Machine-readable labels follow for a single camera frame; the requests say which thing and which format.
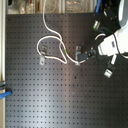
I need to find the blue cable top right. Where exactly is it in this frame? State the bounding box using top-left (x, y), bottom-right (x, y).
top-left (94, 0), bottom-right (104, 16)

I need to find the metal cable clip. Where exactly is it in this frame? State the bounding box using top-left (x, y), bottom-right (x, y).
top-left (75, 46), bottom-right (81, 66)
top-left (39, 46), bottom-right (47, 66)

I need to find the blue clamp at left edge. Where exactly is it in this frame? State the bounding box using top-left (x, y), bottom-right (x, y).
top-left (0, 79), bottom-right (13, 100)

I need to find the black perforated pegboard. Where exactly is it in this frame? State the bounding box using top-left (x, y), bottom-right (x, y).
top-left (5, 14), bottom-right (128, 128)

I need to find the right metal cable clip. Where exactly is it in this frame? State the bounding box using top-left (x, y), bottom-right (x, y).
top-left (75, 46), bottom-right (81, 66)

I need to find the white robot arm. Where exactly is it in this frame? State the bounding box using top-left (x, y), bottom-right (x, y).
top-left (78, 0), bottom-right (128, 78)

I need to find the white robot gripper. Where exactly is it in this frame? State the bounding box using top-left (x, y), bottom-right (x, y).
top-left (78, 34), bottom-right (121, 62)

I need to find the left metal cable clip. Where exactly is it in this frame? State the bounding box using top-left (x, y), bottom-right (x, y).
top-left (39, 46), bottom-right (47, 66)

